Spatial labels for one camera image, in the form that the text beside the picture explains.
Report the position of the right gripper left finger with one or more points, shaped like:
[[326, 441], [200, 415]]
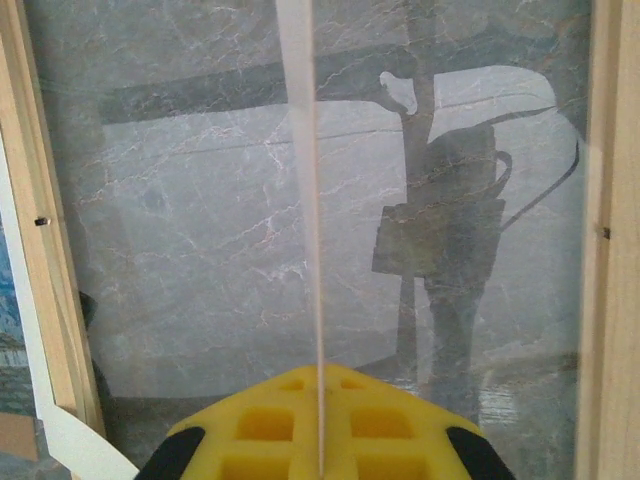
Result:
[[260, 435]]

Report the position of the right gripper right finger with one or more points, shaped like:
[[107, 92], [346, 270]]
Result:
[[385, 435]]

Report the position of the white mat board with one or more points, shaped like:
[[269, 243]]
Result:
[[300, 100]]

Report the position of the wooden picture frame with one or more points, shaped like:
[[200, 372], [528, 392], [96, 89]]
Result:
[[30, 150]]

